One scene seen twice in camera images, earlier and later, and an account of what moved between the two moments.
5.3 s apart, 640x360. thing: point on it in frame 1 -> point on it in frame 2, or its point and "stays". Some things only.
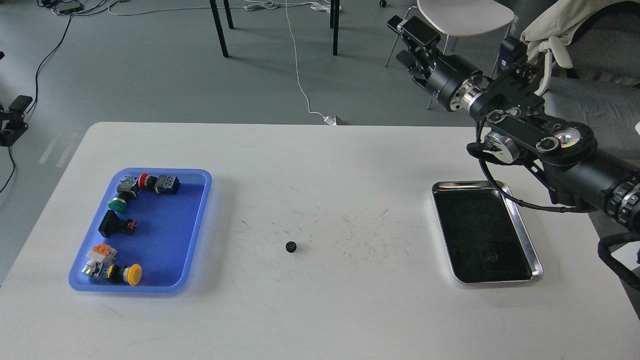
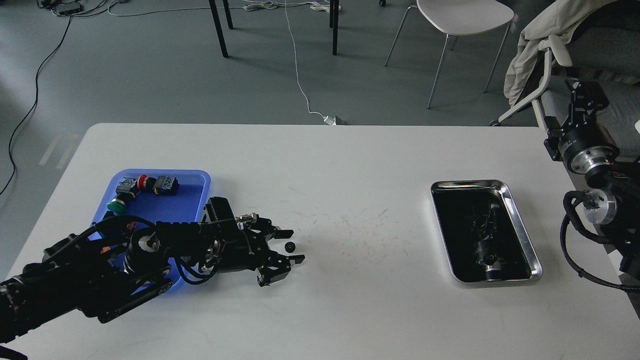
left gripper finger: [12, 124] -> [243, 249]
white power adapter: [329, 120] stays
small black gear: [291, 246] stays
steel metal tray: [485, 237] stays
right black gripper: [447, 74] -> [585, 147]
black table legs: [334, 15] stays
